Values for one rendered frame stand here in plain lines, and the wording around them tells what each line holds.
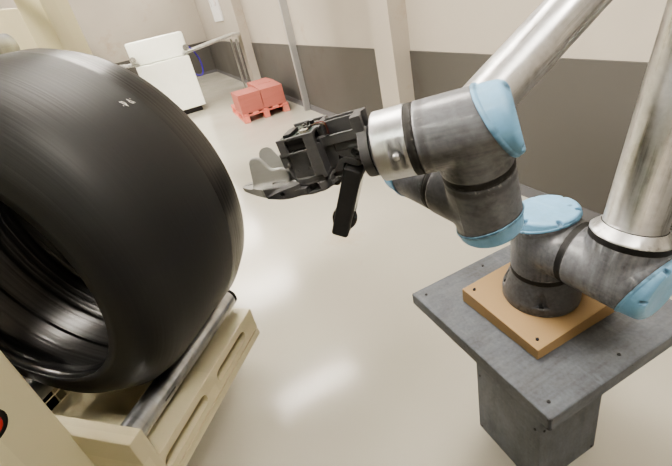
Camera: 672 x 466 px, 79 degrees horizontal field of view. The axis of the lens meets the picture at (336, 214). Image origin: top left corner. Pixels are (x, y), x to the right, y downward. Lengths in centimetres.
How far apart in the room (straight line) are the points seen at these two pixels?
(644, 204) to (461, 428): 108
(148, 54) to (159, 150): 764
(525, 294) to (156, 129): 92
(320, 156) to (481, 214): 21
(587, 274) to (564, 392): 27
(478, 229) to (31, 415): 66
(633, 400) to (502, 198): 143
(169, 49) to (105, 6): 558
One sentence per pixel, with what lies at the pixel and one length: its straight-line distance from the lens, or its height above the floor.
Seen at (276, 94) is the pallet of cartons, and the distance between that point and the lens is 642.
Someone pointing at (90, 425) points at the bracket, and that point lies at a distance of 81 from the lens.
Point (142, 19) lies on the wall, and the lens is 1366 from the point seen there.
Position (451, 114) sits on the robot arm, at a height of 131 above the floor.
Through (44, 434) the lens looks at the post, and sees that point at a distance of 79.
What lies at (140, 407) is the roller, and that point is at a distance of 82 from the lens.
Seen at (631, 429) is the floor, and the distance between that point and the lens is 182.
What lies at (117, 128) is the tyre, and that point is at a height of 135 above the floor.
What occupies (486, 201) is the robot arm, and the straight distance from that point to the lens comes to 53.
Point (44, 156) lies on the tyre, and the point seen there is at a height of 135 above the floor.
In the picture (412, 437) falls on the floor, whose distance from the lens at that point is 171.
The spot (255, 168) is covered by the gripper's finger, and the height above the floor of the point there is 126.
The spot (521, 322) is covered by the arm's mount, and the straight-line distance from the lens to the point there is 117.
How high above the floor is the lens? 145
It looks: 28 degrees down
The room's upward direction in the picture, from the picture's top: 13 degrees counter-clockwise
